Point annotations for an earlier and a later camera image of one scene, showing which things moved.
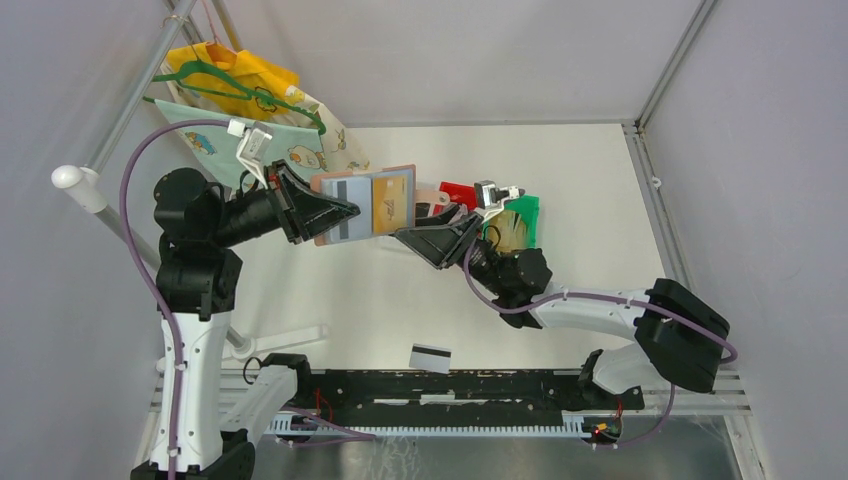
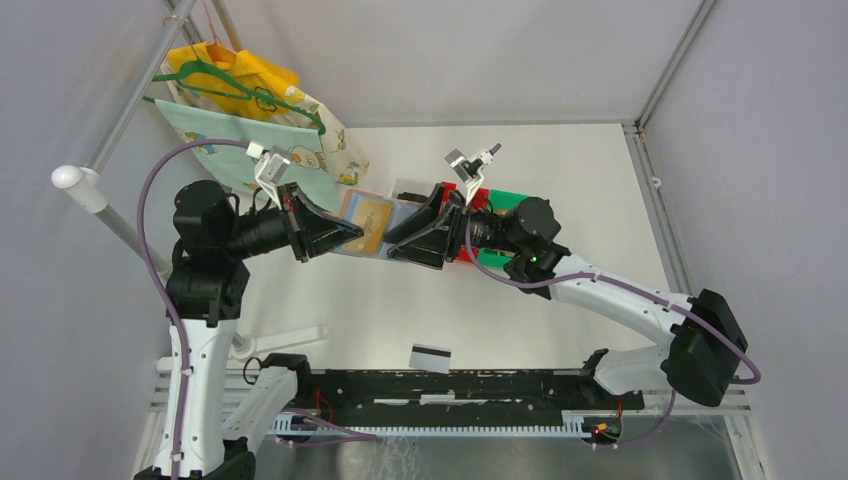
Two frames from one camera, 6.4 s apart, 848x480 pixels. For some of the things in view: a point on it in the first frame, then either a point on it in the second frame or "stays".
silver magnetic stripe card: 431,358 stays
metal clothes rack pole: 86,185 stays
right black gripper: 437,242 to 424,240
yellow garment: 233,82 stays
